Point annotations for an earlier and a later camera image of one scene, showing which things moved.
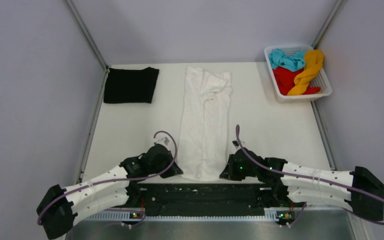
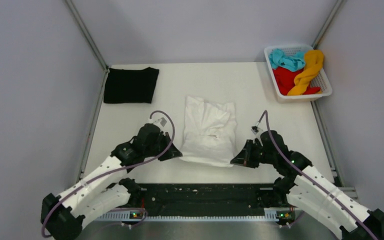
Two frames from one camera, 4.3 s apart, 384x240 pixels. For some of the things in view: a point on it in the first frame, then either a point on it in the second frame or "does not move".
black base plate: x=205 y=199 does not move
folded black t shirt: x=130 y=85 does not move
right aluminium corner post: x=339 y=4 does not move
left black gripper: x=174 y=170 → x=173 y=152
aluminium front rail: x=339 y=224 does not move
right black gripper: x=229 y=172 → x=244 y=157
